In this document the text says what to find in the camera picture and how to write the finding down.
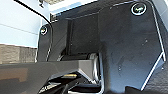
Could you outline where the round green-ringed base light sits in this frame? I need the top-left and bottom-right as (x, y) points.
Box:
(39, 25), (50, 36)
(130, 1), (148, 16)

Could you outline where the thick grey torso limb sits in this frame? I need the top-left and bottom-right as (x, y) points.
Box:
(0, 52), (101, 94)

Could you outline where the long black cable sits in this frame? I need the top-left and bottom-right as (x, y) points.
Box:
(13, 0), (52, 21)

